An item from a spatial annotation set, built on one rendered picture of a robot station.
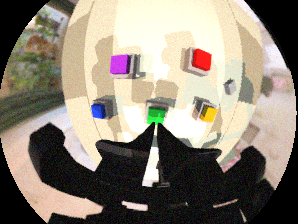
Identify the green button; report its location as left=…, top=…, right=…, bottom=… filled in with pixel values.
left=144, top=100, right=169, bottom=125

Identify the yellow button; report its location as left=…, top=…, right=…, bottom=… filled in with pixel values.
left=192, top=100, right=218, bottom=123

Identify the red button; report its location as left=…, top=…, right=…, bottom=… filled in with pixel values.
left=182, top=47, right=212, bottom=77

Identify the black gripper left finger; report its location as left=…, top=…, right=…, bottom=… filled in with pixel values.
left=96, top=121, right=156, bottom=181

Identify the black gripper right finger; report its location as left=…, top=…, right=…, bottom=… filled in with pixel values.
left=157, top=123, right=222, bottom=185

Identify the purple button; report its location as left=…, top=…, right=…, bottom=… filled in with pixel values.
left=110, top=53, right=138, bottom=80

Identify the blue button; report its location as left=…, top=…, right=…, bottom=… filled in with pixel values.
left=90, top=99, right=113, bottom=120

